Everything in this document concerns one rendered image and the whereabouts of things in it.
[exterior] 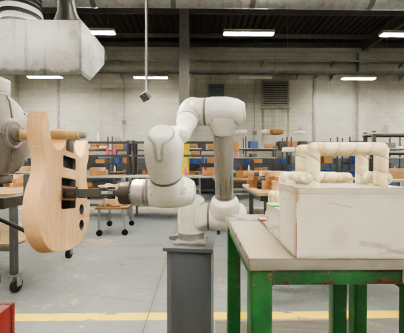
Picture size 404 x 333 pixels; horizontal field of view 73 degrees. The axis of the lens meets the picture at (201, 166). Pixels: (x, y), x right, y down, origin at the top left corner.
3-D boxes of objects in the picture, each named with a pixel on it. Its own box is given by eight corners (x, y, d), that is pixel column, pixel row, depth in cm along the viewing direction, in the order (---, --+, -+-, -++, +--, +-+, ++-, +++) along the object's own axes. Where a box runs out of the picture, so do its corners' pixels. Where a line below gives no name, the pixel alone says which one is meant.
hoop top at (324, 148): (308, 154, 67) (309, 141, 67) (304, 155, 70) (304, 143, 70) (391, 154, 67) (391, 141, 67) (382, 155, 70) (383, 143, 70)
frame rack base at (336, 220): (296, 259, 65) (297, 187, 65) (278, 241, 81) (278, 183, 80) (409, 258, 66) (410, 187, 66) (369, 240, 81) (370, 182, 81)
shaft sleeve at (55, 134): (17, 131, 83) (23, 127, 86) (20, 141, 85) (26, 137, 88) (77, 131, 84) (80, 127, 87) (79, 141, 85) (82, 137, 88)
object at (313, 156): (309, 187, 67) (309, 148, 67) (304, 185, 70) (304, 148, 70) (322, 187, 67) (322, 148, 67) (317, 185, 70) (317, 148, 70)
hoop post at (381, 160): (378, 187, 67) (378, 148, 67) (370, 185, 70) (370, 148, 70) (391, 187, 67) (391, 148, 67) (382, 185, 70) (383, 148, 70)
